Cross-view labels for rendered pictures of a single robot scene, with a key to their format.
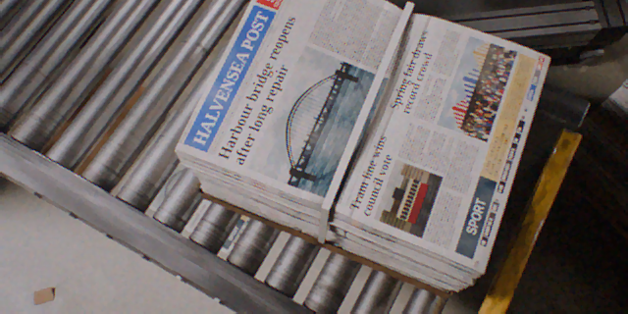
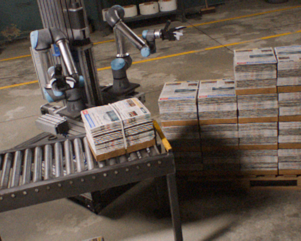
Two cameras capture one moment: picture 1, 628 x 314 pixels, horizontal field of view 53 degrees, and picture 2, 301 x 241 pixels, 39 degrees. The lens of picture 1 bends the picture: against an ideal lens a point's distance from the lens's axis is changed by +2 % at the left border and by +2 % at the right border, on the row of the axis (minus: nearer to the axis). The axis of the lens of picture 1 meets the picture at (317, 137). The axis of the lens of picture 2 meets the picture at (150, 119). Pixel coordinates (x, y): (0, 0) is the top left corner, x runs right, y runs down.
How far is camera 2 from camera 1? 2.13 m
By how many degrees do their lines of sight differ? 48
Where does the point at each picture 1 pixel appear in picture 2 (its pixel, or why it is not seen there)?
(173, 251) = (99, 169)
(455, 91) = (126, 105)
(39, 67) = (38, 171)
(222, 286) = (114, 166)
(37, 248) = not seen: outside the picture
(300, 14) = (93, 111)
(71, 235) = not seen: outside the picture
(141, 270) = not seen: outside the picture
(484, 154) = (137, 106)
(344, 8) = (99, 108)
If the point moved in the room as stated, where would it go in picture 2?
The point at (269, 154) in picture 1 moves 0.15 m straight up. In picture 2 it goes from (106, 121) to (101, 98)
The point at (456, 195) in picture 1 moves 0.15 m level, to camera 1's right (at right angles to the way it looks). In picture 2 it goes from (138, 110) to (157, 102)
